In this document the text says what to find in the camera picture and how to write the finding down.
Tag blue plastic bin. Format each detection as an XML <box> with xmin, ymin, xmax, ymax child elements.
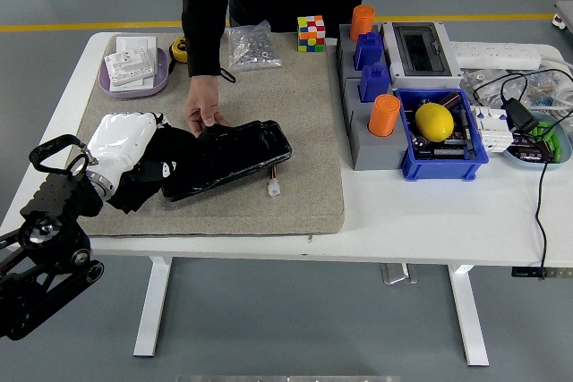
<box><xmin>393</xmin><ymin>88</ymin><xmax>490</xmax><ymax>183</ymax></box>

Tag table control panel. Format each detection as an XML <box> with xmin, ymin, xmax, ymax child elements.
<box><xmin>511</xmin><ymin>267</ymin><xmax>573</xmax><ymax>279</ymax></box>

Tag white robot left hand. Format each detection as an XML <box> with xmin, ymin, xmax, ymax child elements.
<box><xmin>85</xmin><ymin>111</ymin><xmax>174</xmax><ymax>174</ymax></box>

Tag orange cylinder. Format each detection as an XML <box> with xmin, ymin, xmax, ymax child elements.
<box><xmin>367</xmin><ymin>93</ymin><xmax>402</xmax><ymax>138</ymax></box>
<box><xmin>349</xmin><ymin>4</ymin><xmax>376</xmax><ymax>43</ymax></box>

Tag white distribution box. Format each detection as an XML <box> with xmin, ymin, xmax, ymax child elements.
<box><xmin>380</xmin><ymin>21</ymin><xmax>465</xmax><ymax>91</ymax></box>

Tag white table leg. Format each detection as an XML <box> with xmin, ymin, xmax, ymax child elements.
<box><xmin>133</xmin><ymin>256</ymin><xmax>174</xmax><ymax>359</ymax></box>
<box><xmin>447</xmin><ymin>264</ymin><xmax>490</xmax><ymax>368</ymax></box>

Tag black rag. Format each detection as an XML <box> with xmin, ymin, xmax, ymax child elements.
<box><xmin>107</xmin><ymin>125</ymin><xmax>201</xmax><ymax>216</ymax></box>

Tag person's right hand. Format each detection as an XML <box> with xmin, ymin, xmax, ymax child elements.
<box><xmin>183</xmin><ymin>73</ymin><xmax>232</xmax><ymax>135</ymax></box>

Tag white cord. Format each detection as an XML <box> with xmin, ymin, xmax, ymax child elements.
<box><xmin>539</xmin><ymin>48</ymin><xmax>573</xmax><ymax>119</ymax></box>

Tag yellow tape measure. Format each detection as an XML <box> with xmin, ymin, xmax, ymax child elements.
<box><xmin>167</xmin><ymin>35</ymin><xmax>190</xmax><ymax>64</ymax></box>

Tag brown capacitor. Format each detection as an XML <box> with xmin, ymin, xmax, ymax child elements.
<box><xmin>438</xmin><ymin>91</ymin><xmax>463</xmax><ymax>109</ymax></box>

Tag clear bag of nuts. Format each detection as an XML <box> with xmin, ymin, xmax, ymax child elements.
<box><xmin>223</xmin><ymin>19</ymin><xmax>284</xmax><ymax>72</ymax></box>

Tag colourful puzzle cube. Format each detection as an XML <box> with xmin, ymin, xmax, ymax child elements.
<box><xmin>296</xmin><ymin>14</ymin><xmax>327</xmax><ymax>54</ymax></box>

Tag white wall socket plate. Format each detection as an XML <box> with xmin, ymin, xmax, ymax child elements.
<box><xmin>104</xmin><ymin>49</ymin><xmax>157</xmax><ymax>83</ymax></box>
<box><xmin>109</xmin><ymin>72</ymin><xmax>157</xmax><ymax>93</ymax></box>
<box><xmin>115</xmin><ymin>35</ymin><xmax>158</xmax><ymax>65</ymax></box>

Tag grey block holder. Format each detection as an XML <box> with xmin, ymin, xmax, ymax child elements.
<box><xmin>335</xmin><ymin>22</ymin><xmax>393</xmax><ymax>86</ymax></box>
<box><xmin>342</xmin><ymin>79</ymin><xmax>411</xmax><ymax>172</ymax></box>

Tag light blue dish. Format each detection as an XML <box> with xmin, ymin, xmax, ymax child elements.
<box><xmin>501</xmin><ymin>111</ymin><xmax>573</xmax><ymax>172</ymax></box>

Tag green plastic parts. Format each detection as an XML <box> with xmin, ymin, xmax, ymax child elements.
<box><xmin>530</xmin><ymin>121</ymin><xmax>564</xmax><ymax>163</ymax></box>

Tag clear bag of small parts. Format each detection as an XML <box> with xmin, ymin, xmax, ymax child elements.
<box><xmin>460</xmin><ymin>66</ymin><xmax>560</xmax><ymax>110</ymax></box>

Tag white circuit breaker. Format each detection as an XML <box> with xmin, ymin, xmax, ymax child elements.
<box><xmin>469</xmin><ymin>105</ymin><xmax>516</xmax><ymax>154</ymax></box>

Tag dark circuit board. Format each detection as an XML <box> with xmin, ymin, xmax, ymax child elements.
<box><xmin>411</xmin><ymin>98</ymin><xmax>476</xmax><ymax>162</ymax></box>

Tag white power strip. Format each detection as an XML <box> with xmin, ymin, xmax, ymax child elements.
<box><xmin>449</xmin><ymin>41</ymin><xmax>543</xmax><ymax>71</ymax></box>

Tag grey-brown mat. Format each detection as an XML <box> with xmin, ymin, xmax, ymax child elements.
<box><xmin>73</xmin><ymin>31</ymin><xmax>346</xmax><ymax>238</ymax></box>

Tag black glossy panel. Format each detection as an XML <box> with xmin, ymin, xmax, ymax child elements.
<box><xmin>160</xmin><ymin>119</ymin><xmax>295</xmax><ymax>202</ymax></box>

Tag metal floor plate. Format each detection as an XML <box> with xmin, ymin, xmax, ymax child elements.
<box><xmin>380</xmin><ymin>263</ymin><xmax>418</xmax><ymax>285</ymax></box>

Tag yellow lemon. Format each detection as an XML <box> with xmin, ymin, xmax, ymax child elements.
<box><xmin>415</xmin><ymin>102</ymin><xmax>456</xmax><ymax>140</ymax></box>

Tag purple tray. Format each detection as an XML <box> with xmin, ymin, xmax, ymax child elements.
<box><xmin>98</xmin><ymin>46</ymin><xmax>171</xmax><ymax>100</ymax></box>

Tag white connector with wires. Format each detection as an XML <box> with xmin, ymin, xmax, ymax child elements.
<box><xmin>267</xmin><ymin>166</ymin><xmax>283</xmax><ymax>198</ymax></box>

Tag black power adapter with cable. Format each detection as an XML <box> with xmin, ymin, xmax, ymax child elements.
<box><xmin>473</xmin><ymin>68</ymin><xmax>573</xmax><ymax>281</ymax></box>

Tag brown capacitors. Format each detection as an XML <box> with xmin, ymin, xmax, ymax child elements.
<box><xmin>512</xmin><ymin>138</ymin><xmax>556</xmax><ymax>164</ymax></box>

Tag blue block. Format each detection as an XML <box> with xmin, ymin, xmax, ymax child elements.
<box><xmin>359</xmin><ymin>62</ymin><xmax>393</xmax><ymax>104</ymax></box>
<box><xmin>353</xmin><ymin>31</ymin><xmax>386</xmax><ymax>72</ymax></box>

